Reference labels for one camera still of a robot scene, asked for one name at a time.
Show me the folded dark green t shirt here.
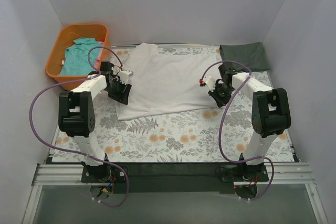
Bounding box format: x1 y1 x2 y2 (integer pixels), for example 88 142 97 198
219 42 270 72

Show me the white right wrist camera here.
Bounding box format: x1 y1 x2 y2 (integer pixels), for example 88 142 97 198
200 76 216 91

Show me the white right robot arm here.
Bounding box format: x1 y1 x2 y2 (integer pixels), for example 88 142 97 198
200 60 291 186

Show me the orange plastic basket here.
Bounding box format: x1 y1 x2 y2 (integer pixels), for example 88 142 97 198
46 23 111 90

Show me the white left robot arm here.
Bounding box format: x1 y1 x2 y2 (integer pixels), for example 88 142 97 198
58 62 133 182

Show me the aluminium frame rail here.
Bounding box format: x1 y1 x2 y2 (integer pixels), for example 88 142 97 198
23 162 328 223

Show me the teal t shirt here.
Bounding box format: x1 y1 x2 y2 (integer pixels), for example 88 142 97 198
59 37 101 76

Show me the white t shirt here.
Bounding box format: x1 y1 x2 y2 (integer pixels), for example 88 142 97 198
116 43 220 121

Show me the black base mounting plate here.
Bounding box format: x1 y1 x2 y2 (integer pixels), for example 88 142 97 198
81 163 270 194

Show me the pink t shirt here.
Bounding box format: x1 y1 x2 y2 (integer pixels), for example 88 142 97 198
94 41 104 68

